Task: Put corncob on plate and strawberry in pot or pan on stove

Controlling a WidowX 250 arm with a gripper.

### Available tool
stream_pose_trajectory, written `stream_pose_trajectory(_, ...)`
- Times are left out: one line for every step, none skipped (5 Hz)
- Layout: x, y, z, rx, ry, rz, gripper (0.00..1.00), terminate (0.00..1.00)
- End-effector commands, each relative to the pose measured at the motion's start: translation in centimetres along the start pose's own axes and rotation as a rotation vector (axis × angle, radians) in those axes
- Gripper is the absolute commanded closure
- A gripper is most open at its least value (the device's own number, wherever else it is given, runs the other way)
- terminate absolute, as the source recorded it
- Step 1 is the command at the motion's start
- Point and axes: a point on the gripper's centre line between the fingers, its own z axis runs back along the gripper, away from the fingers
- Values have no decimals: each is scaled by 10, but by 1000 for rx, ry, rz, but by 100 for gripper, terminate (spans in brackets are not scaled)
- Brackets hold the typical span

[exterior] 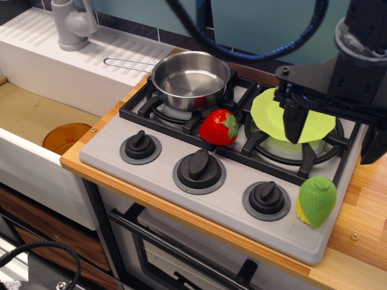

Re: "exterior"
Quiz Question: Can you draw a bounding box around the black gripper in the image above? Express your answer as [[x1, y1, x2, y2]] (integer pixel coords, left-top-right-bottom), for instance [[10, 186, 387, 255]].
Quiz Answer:
[[276, 56, 386, 165]]

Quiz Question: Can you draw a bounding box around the red toy strawberry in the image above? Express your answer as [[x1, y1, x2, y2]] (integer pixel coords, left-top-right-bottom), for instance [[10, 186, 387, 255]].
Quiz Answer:
[[198, 109, 239, 146]]

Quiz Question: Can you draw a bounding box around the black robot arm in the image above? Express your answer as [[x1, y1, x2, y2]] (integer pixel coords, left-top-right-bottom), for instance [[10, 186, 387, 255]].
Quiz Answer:
[[274, 1, 386, 164]]

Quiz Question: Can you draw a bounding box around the light green plastic plate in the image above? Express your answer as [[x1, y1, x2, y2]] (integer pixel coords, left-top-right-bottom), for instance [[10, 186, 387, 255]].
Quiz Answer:
[[250, 88, 336, 143]]

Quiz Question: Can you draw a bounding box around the black right stove knob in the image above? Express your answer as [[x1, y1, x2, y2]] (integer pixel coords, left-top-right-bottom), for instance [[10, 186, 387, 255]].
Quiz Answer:
[[242, 181, 291, 222]]

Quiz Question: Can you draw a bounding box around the black stove knob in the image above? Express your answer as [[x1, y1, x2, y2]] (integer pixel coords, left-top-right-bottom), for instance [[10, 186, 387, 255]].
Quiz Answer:
[[242, 181, 291, 222], [120, 130, 162, 166], [172, 149, 227, 195]]

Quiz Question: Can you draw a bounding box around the grey toy stove top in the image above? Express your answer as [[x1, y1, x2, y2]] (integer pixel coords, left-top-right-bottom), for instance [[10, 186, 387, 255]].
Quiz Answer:
[[79, 68, 369, 266]]

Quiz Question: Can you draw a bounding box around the black middle stove knob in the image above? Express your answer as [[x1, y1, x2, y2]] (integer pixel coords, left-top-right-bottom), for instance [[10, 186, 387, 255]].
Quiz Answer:
[[172, 149, 227, 195]]

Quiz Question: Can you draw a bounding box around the stainless steel pot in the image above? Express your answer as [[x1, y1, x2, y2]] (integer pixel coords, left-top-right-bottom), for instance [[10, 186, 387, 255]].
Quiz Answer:
[[103, 51, 231, 112]]

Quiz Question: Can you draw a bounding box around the black left stove knob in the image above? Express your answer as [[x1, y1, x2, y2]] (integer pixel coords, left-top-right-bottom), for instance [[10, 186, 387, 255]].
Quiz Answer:
[[120, 130, 162, 166]]

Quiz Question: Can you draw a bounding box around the black right burner grate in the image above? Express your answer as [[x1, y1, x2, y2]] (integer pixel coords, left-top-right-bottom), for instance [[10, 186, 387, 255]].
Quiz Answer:
[[216, 84, 363, 185]]

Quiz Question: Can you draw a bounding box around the black burner grate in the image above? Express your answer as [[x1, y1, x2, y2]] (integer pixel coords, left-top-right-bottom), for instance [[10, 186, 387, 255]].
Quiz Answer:
[[216, 84, 363, 185], [119, 70, 258, 151]]

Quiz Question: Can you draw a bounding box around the black left burner grate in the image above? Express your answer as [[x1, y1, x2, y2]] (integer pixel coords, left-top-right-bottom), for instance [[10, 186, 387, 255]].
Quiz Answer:
[[119, 70, 258, 151]]

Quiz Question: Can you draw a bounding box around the oven door with window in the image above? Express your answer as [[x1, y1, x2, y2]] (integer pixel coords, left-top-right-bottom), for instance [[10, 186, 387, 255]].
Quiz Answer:
[[99, 187, 315, 289]]

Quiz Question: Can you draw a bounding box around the grey toy faucet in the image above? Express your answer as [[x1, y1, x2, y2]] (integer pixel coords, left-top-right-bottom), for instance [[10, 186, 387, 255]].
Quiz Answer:
[[51, 0, 97, 51]]

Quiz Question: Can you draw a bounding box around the white toy sink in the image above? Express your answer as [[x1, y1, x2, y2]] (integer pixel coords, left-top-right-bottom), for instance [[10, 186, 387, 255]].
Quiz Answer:
[[1, 8, 172, 230]]

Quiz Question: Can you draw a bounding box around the wood grain drawer front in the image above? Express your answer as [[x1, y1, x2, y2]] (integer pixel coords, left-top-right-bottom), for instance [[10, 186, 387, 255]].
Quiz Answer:
[[1, 184, 120, 289]]

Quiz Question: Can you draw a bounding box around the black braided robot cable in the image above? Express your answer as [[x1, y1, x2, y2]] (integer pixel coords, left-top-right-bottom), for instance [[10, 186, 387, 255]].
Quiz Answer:
[[164, 0, 330, 63]]

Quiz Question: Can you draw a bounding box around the black oven door handle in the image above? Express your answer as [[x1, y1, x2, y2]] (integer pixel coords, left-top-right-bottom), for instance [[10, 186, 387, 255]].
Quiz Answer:
[[108, 203, 258, 289]]

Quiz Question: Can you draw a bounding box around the black braided foreground cable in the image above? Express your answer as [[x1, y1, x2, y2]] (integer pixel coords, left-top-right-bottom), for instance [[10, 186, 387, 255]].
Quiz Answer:
[[0, 240, 82, 290]]

